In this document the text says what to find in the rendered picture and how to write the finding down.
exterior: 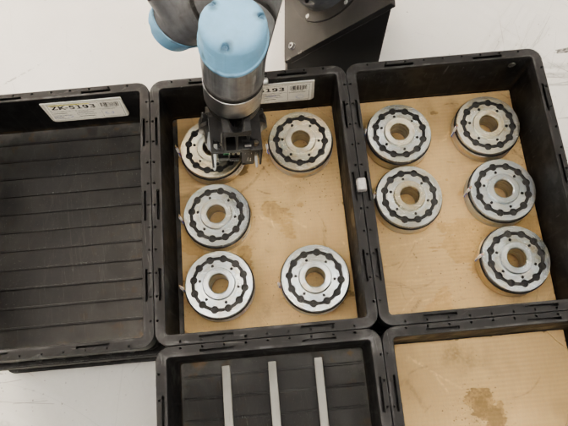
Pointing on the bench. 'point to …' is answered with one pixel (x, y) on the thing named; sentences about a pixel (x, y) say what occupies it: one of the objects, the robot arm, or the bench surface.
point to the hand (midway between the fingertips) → (232, 146)
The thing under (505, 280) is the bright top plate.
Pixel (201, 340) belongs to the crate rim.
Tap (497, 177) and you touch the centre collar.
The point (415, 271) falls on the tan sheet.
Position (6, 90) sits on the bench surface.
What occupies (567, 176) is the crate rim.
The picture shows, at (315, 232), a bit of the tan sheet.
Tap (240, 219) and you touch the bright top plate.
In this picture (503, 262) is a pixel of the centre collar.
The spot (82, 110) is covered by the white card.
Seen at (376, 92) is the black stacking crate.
